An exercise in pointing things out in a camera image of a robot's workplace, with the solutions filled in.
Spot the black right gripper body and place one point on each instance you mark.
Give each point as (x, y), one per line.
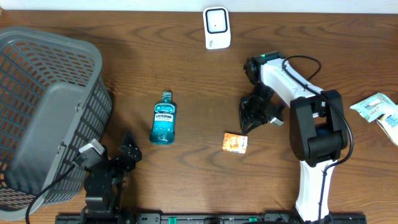
(254, 104)

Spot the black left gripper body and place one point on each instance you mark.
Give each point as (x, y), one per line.
(116, 169)

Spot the orange tissue pack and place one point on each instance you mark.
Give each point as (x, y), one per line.
(235, 143)

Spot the blue Listerine mouthwash bottle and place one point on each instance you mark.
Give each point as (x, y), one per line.
(163, 126)

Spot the teal wet wipes pack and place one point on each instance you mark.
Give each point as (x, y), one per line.
(375, 106)

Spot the yellow snack bag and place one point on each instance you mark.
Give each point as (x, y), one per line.
(388, 123)

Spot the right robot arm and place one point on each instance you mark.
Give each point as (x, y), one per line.
(318, 129)

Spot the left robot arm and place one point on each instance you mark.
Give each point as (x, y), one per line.
(105, 182)

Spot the grey plastic shopping basket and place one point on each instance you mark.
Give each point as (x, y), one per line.
(53, 102)

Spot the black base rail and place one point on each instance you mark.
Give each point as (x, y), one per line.
(155, 218)

